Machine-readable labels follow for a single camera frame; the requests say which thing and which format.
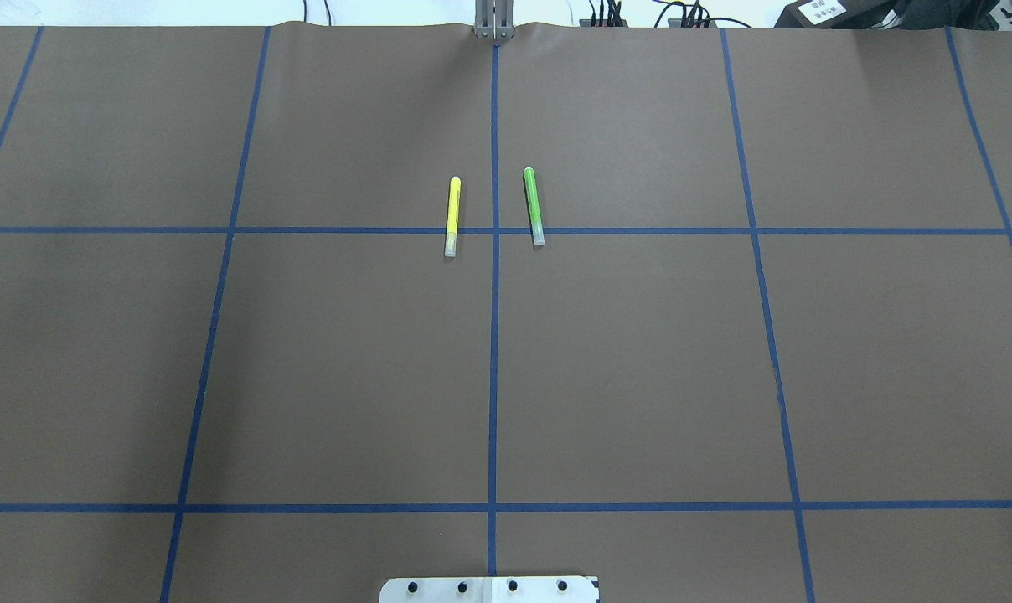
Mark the green highlighter pen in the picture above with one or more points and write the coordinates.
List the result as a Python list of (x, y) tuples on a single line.
[(532, 195)]

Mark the yellow highlighter pen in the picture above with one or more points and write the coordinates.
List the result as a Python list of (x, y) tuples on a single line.
[(453, 214)]

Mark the brown paper table mat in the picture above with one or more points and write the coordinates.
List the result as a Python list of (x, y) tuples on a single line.
[(764, 354)]

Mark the orange black usb hub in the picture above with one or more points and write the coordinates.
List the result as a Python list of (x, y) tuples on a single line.
[(603, 15)]

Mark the black power adapter box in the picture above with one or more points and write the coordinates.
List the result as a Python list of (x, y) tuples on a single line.
[(841, 15)]

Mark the grey aluminium frame post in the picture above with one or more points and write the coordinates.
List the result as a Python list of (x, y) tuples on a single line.
[(494, 19)]

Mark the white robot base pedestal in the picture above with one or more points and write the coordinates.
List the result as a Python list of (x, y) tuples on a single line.
[(533, 588)]

